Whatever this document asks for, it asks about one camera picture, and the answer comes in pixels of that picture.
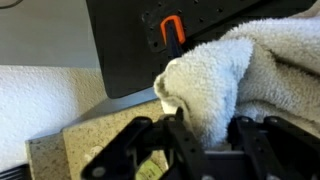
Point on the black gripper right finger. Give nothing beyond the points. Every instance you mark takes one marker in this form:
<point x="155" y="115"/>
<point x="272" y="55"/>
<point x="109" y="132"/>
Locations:
<point x="273" y="140"/>

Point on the white terry towel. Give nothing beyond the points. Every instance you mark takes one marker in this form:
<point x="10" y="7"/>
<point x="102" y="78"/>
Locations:
<point x="213" y="86"/>

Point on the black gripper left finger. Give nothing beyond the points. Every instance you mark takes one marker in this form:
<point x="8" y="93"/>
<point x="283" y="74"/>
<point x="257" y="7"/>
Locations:
<point x="180" y="140"/>

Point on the black perforated mounting board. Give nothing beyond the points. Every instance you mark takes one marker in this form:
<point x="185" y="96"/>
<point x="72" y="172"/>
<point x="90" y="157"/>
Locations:
<point x="126" y="50"/>

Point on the orange black clamp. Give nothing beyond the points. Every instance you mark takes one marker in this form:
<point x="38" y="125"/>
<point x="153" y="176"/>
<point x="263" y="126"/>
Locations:
<point x="173" y="40"/>

